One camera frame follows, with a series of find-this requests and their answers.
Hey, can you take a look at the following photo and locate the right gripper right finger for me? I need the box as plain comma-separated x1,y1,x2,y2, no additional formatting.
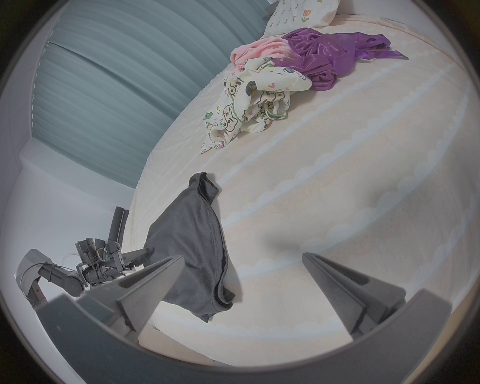
301,252,407,335

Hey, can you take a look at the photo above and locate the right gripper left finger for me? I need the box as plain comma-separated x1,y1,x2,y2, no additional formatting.
80,256,185,334

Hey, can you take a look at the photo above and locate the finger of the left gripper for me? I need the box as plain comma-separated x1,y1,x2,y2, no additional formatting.
122,247,155,269

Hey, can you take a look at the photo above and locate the black garment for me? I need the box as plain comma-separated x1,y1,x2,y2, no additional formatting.
143,172,238,323

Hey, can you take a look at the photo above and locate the bed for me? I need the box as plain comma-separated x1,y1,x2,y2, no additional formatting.
129,13,472,367

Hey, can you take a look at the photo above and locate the blue-green curtain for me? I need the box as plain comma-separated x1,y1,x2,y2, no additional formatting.
31,0,279,190

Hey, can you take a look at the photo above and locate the white printed garment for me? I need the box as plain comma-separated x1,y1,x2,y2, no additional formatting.
200,56,313,155

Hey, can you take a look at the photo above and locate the pink garment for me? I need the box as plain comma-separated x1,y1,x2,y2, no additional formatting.
229,37,292,73

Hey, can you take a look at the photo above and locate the purple garment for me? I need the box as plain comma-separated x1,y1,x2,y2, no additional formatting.
283,27,410,92

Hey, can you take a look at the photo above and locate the white printed pillow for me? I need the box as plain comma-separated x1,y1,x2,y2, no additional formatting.
262,0,340,38

